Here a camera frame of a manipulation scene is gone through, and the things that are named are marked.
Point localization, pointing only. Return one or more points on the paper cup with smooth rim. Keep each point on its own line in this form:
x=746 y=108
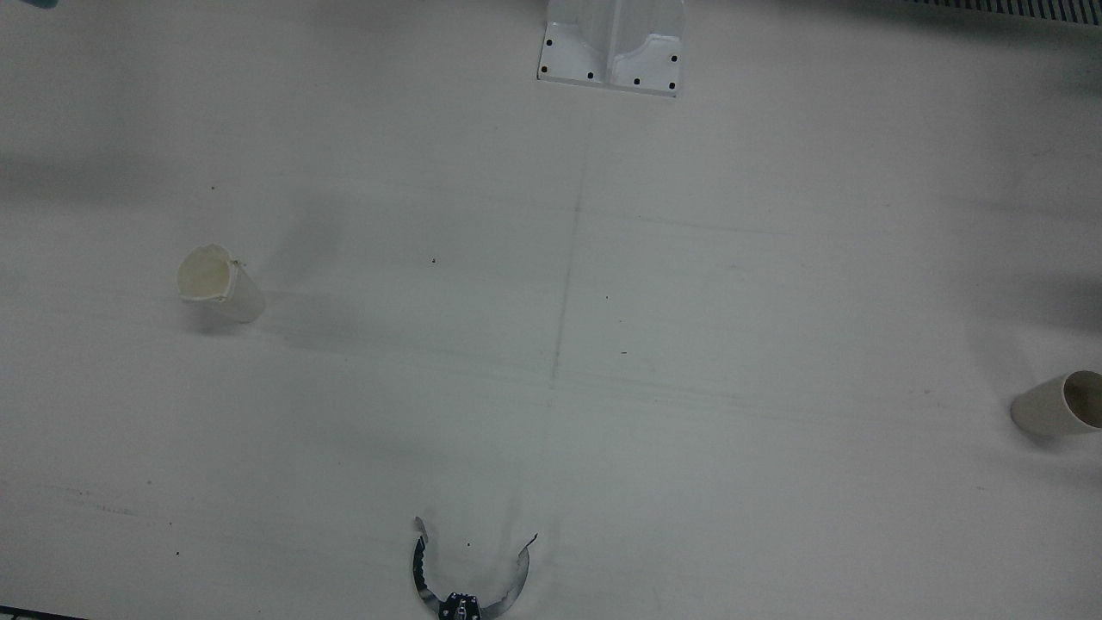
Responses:
x=1044 y=406

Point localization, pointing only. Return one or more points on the ribbed metal grating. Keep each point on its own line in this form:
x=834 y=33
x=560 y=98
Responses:
x=1016 y=7

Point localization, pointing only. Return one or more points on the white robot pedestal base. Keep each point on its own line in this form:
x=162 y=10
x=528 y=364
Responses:
x=585 y=43

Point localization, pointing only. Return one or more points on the curved metal claw bracket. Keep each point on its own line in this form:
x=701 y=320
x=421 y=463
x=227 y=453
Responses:
x=461 y=608

